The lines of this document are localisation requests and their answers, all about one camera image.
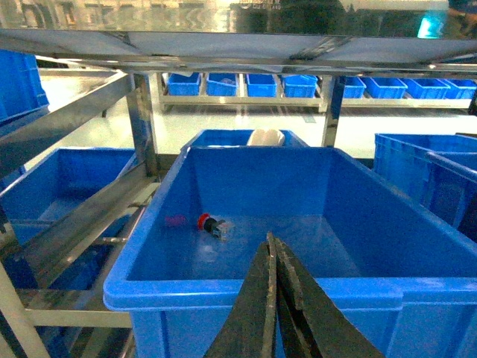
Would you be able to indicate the blue bin behind left bin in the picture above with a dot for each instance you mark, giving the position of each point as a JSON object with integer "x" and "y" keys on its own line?
{"x": 234, "y": 138}

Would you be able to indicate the blue target bin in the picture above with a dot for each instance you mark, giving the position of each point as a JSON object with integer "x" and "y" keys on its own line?
{"x": 404, "y": 277}
{"x": 437, "y": 171}

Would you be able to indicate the red mushroom push button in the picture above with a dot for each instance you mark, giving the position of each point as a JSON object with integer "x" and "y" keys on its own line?
{"x": 219, "y": 229}

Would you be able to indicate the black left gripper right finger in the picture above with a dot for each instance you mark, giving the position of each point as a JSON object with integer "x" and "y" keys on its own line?
{"x": 310, "y": 323}

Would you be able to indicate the left blue target bin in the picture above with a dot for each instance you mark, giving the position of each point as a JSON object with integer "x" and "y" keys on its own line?
{"x": 404, "y": 277}

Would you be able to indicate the right blue target bin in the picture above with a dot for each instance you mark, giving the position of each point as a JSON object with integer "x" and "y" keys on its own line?
{"x": 437, "y": 171}

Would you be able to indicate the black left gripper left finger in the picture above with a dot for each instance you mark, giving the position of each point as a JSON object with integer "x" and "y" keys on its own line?
{"x": 250, "y": 328}

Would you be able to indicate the white object in rear bin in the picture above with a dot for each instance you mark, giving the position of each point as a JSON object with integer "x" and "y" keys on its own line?
{"x": 266, "y": 137}

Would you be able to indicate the steel rack upright post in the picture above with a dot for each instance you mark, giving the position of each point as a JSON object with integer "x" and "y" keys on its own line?
{"x": 140, "y": 109}

